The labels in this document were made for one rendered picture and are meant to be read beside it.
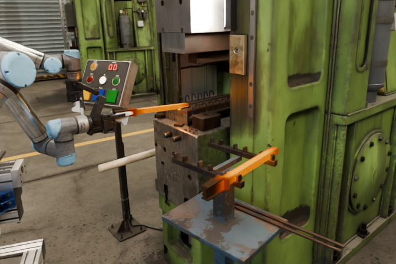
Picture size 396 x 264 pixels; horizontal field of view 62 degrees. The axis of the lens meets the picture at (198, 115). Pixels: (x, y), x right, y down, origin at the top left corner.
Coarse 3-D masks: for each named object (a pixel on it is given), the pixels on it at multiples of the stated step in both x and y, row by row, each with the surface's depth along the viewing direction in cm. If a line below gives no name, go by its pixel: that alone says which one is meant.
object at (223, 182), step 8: (264, 152) 121; (272, 152) 121; (248, 160) 114; (256, 160) 114; (264, 160) 117; (240, 168) 108; (248, 168) 109; (216, 176) 101; (224, 176) 103; (232, 176) 103; (208, 184) 96; (216, 184) 98; (224, 184) 100; (208, 192) 96; (216, 192) 99; (208, 200) 95
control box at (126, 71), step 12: (96, 60) 203; (84, 72) 204; (96, 72) 200; (108, 72) 196; (120, 72) 192; (132, 72) 194; (96, 84) 198; (108, 84) 194; (120, 84) 190; (132, 84) 195; (120, 96) 188; (120, 108) 192
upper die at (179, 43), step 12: (168, 36) 162; (180, 36) 154; (192, 36) 154; (204, 36) 159; (216, 36) 163; (228, 36) 168; (168, 48) 164; (180, 48) 156; (192, 48) 155; (204, 48) 160; (216, 48) 165; (228, 48) 170
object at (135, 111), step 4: (172, 104) 165; (176, 104) 165; (180, 104) 166; (184, 104) 167; (188, 104) 169; (128, 108) 151; (132, 108) 150; (136, 108) 153; (140, 108) 153; (144, 108) 154; (148, 108) 154; (152, 108) 156; (156, 108) 157; (160, 108) 159; (164, 108) 160; (168, 108) 161; (172, 108) 163; (176, 108) 165; (116, 112) 144; (120, 112) 145; (132, 112) 150; (136, 112) 150; (140, 112) 152; (144, 112) 153; (148, 112) 155; (152, 112) 156; (128, 116) 148; (136, 116) 150
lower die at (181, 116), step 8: (216, 96) 192; (200, 104) 172; (208, 104) 173; (216, 104) 173; (224, 104) 176; (168, 112) 175; (176, 112) 169; (184, 112) 163; (200, 112) 167; (176, 120) 170; (184, 120) 164
